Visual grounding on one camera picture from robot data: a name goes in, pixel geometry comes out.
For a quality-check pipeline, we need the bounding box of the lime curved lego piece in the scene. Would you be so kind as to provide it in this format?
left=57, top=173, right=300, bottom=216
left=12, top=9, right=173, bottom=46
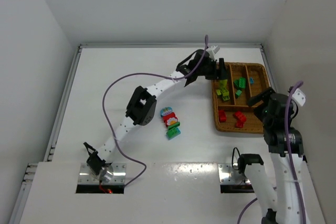
left=219, top=79, right=227, bottom=89

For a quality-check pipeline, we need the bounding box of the lime hollow lego brick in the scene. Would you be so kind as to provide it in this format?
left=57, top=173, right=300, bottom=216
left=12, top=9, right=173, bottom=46
left=219, top=86, right=229, bottom=96

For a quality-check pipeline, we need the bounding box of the green long lego brick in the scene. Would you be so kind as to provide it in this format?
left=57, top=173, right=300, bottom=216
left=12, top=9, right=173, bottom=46
left=238, top=77, right=246, bottom=89

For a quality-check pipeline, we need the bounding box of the lime square lego brick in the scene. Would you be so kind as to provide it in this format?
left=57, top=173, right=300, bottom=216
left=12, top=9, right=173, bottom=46
left=222, top=95, right=230, bottom=102

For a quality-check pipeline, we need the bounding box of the green square lego brick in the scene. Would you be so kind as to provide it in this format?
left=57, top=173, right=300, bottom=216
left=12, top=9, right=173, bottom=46
left=235, top=90, right=242, bottom=98

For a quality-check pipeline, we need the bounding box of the small red lego brick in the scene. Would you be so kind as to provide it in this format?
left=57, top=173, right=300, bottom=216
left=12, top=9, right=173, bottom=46
left=234, top=111, right=247, bottom=123

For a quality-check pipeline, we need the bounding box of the red curved lego brick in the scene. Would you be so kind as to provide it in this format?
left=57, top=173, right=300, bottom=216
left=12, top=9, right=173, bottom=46
left=235, top=120, right=244, bottom=129

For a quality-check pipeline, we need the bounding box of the green and blue lego stack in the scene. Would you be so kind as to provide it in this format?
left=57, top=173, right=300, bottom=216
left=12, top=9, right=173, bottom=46
left=166, top=127, right=181, bottom=140

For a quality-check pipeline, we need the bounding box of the red long lego brick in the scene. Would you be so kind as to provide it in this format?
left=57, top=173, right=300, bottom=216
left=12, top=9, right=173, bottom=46
left=218, top=110, right=227, bottom=123

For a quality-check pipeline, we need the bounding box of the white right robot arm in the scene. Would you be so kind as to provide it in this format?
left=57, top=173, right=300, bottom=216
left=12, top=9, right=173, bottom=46
left=237, top=86, right=310, bottom=223

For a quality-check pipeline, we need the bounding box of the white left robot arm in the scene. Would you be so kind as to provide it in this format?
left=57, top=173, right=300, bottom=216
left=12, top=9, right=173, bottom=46
left=84, top=46, right=227, bottom=177

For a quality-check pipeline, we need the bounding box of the dark green lego in basket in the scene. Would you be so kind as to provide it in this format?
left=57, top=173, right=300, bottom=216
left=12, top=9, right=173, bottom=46
left=233, top=79, right=239, bottom=89

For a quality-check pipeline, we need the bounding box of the wicker divided basket tray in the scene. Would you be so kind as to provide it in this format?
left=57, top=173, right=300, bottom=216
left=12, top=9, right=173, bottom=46
left=211, top=62, right=270, bottom=134

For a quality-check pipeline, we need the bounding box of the red flower picture lego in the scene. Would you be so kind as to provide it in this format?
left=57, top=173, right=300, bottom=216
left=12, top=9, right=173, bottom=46
left=162, top=112, right=178, bottom=127

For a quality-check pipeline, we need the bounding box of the green flat lego base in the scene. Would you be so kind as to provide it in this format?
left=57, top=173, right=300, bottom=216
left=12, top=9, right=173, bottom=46
left=167, top=122, right=181, bottom=130

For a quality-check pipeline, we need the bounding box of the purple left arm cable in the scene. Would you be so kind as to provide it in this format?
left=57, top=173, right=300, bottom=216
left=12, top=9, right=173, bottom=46
left=102, top=34, right=209, bottom=187

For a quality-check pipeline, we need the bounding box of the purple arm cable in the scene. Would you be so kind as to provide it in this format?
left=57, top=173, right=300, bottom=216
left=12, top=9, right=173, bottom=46
left=102, top=34, right=209, bottom=187
left=237, top=80, right=307, bottom=224

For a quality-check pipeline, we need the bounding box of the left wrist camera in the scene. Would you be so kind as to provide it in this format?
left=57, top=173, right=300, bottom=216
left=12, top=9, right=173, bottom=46
left=206, top=46, right=220, bottom=58

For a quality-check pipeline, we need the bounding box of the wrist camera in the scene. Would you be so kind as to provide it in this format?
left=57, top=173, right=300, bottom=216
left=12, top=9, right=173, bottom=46
left=292, top=88, right=306, bottom=107
left=206, top=46, right=220, bottom=58

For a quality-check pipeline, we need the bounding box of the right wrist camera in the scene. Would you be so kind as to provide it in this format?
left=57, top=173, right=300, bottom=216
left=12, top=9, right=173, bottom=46
left=292, top=88, right=306, bottom=107

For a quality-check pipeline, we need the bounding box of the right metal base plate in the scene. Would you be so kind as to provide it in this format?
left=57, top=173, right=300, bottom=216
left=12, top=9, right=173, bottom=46
left=218, top=163, right=250, bottom=185

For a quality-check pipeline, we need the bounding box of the metal base plate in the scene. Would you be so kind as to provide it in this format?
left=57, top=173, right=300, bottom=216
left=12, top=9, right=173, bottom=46
left=77, top=163, right=127, bottom=186
left=218, top=163, right=250, bottom=185

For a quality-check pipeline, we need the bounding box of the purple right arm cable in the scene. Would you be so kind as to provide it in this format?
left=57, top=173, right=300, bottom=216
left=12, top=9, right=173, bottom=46
left=237, top=80, right=307, bottom=224

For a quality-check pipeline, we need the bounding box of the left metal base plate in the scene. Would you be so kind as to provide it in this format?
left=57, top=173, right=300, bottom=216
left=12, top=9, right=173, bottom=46
left=77, top=163, right=127, bottom=186

